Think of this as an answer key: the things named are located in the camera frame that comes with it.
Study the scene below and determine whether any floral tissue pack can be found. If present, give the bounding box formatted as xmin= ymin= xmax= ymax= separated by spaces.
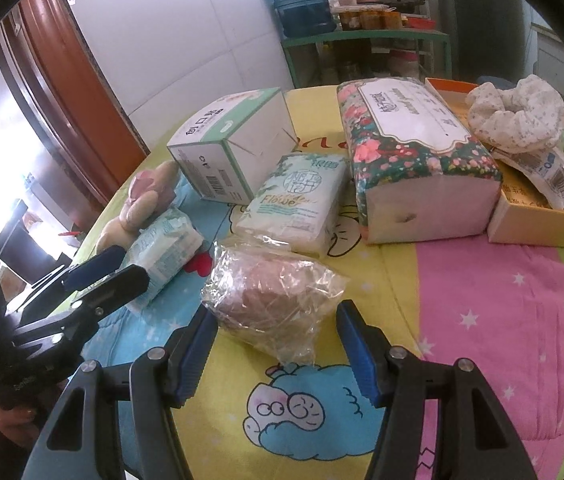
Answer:
xmin=337 ymin=77 xmax=502 ymax=245

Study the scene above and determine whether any white purple printed packet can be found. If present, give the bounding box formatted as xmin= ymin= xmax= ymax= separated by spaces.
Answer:
xmin=492 ymin=148 xmax=564 ymax=210

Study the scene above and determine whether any brown item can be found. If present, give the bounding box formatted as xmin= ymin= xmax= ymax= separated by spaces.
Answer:
xmin=201 ymin=237 xmax=348 ymax=365

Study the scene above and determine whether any blue water jug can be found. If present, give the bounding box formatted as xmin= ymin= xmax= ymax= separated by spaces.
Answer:
xmin=271 ymin=0 xmax=337 ymax=39

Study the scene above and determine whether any small green tissue pack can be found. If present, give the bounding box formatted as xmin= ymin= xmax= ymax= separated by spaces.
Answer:
xmin=122 ymin=206 xmax=204 ymax=315

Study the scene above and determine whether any plush toy pink dress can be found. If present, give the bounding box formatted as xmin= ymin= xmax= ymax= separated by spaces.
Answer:
xmin=96 ymin=160 xmax=180 ymax=254

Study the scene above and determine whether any red plastic basin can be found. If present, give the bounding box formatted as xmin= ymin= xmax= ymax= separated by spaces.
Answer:
xmin=402 ymin=14 xmax=437 ymax=30

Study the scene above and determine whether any white floral scrunchie cloth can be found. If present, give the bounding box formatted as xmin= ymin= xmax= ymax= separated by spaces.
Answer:
xmin=465 ymin=75 xmax=564 ymax=154

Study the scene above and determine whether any white green bandage box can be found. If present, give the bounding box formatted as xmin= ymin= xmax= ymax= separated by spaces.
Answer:
xmin=167 ymin=88 xmax=298 ymax=205

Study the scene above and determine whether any brown wooden door frame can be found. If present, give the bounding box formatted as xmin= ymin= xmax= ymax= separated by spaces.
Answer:
xmin=0 ymin=0 xmax=148 ymax=226

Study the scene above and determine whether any person's left hand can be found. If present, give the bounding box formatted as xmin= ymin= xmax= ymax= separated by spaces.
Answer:
xmin=0 ymin=379 xmax=68 ymax=479

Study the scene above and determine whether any orange cardboard box tray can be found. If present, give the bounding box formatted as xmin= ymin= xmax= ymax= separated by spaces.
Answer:
xmin=425 ymin=75 xmax=564 ymax=247

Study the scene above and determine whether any green metal table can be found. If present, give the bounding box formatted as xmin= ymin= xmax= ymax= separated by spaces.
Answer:
xmin=282 ymin=28 xmax=453 ymax=89

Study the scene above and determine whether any white kitchen counter cabinet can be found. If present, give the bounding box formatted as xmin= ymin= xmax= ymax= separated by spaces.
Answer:
xmin=530 ymin=10 xmax=564 ymax=98

